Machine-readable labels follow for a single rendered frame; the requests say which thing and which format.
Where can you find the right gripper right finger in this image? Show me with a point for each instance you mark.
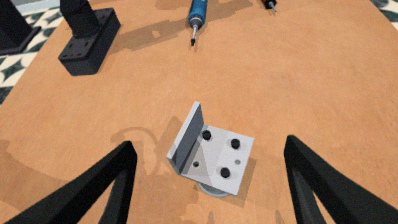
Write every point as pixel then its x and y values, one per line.
pixel 346 201

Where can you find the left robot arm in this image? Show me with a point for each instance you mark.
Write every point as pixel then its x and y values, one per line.
pixel 86 29

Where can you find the blue electric screwdriver barrel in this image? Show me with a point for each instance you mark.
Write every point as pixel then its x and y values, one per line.
pixel 197 15

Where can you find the dark grey cylinder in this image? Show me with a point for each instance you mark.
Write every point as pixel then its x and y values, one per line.
pixel 210 191

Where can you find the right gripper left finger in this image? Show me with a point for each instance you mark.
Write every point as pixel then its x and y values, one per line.
pixel 68 204

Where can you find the red screwdriver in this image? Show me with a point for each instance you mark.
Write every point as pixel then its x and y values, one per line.
pixel 270 4

